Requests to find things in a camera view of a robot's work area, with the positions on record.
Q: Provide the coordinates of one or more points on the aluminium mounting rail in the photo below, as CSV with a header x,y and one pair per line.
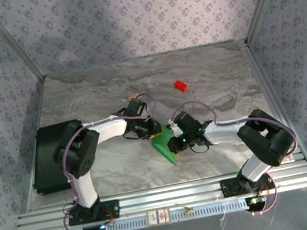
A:
x,y
170,195

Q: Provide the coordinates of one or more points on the black case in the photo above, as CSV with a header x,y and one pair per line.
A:
x,y
41,152

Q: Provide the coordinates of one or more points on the green paper sheet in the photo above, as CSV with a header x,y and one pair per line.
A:
x,y
163,146

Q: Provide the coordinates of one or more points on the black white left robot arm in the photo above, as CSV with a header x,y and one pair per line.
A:
x,y
80,157

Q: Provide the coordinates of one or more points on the small card with red logo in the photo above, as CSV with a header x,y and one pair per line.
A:
x,y
158,217

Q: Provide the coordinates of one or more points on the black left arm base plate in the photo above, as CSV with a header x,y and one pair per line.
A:
x,y
112,208

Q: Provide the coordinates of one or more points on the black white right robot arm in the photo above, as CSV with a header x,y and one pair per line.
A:
x,y
268,139

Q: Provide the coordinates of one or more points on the small tan block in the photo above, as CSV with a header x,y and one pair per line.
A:
x,y
134,96

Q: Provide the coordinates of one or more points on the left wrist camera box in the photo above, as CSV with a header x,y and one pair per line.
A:
x,y
142,110

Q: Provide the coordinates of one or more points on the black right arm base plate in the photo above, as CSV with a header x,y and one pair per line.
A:
x,y
229,188

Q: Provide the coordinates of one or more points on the aluminium side rail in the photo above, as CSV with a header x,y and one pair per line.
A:
x,y
39,106
262,72

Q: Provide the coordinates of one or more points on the brass clip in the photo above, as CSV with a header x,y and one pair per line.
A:
x,y
189,211

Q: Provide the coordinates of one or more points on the black right controller board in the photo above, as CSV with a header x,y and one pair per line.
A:
x,y
256,202

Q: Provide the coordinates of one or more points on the red block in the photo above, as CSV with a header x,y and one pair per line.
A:
x,y
180,86

